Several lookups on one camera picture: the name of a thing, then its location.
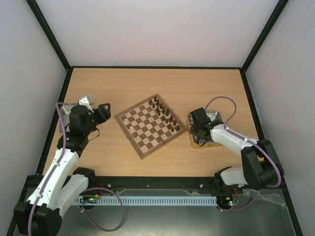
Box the wooden chess board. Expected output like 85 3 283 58
115 96 187 159

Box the black aluminium frame rail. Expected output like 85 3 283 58
24 176 286 195

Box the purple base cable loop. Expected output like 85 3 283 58
81 187 126 232

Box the dark chess piece row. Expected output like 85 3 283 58
143 94 186 138

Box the light blue cable duct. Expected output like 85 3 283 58
86 196 217 206

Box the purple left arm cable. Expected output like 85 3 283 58
27 102 79 236

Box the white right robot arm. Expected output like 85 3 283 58
189 108 284 193

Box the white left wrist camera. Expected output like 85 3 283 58
78 95 93 110

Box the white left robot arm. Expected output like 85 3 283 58
14 99 111 236

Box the silver metal tin box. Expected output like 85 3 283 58
186 111 222 149

